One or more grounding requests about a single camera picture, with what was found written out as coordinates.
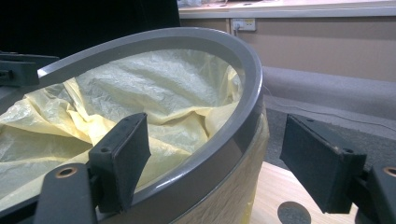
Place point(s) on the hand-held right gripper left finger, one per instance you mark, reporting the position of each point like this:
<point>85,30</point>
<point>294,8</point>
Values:
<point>124,161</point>

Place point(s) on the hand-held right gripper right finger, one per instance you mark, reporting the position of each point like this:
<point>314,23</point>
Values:
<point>323,168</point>

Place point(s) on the yellow plastic bag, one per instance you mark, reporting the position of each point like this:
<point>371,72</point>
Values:
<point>140,81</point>

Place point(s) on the black curtain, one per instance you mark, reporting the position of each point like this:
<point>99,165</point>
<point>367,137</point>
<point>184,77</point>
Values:
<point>77,18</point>

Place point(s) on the beige wooden desk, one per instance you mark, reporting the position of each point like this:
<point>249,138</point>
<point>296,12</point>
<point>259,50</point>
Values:
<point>311,11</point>

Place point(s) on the white wall socket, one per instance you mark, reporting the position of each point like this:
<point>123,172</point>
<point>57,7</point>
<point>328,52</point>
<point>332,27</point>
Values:
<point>246,24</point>

